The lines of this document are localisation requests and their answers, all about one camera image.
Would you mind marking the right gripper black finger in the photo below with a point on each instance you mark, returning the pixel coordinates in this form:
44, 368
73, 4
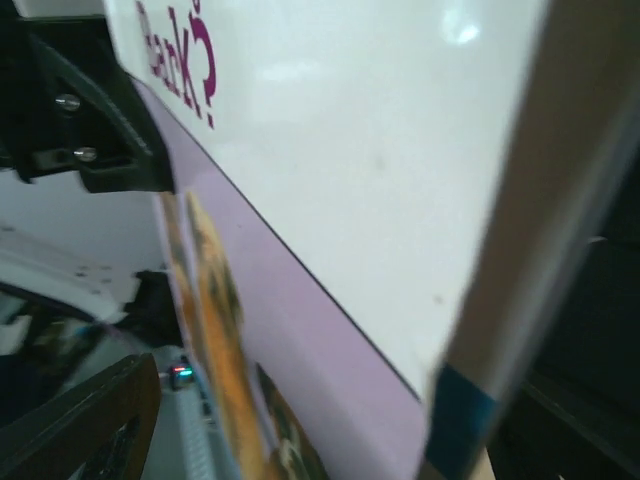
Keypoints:
68, 106

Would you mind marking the dog picture book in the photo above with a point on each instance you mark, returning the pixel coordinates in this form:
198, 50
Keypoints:
402, 234

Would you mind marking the grey slotted cable duct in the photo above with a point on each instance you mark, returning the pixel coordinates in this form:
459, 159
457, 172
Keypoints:
180, 388

